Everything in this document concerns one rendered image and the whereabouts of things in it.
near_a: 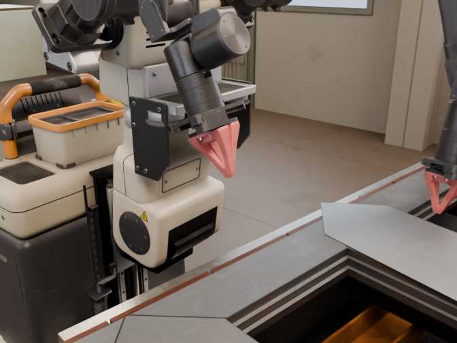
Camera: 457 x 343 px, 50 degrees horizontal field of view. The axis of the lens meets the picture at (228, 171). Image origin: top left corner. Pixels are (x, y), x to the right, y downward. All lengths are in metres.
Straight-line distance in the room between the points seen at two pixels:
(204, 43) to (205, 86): 0.07
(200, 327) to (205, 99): 0.30
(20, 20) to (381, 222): 6.51
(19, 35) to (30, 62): 0.37
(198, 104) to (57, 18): 0.31
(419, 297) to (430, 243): 0.13
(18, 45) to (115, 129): 5.80
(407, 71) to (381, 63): 0.41
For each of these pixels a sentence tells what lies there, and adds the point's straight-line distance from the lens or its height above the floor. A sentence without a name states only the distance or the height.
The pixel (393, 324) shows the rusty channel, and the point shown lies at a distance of 0.97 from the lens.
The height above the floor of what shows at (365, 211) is 0.86.
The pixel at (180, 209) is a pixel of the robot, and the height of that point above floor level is 0.79.
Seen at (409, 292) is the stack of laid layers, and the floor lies 0.83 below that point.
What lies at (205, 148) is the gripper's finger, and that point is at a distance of 0.73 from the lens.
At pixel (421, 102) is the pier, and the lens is 4.02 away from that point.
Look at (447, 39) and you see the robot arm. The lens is 0.95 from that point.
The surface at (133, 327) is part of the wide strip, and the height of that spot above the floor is 0.85.
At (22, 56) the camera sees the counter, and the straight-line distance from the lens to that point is 7.16.
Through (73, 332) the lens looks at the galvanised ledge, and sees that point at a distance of 0.95.
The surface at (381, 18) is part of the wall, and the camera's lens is 4.34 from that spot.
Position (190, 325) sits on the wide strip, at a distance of 0.65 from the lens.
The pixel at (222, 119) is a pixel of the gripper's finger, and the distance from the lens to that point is 0.69.
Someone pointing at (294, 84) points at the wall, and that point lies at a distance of 4.79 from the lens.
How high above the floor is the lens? 1.26
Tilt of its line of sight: 22 degrees down
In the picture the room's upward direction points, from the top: straight up
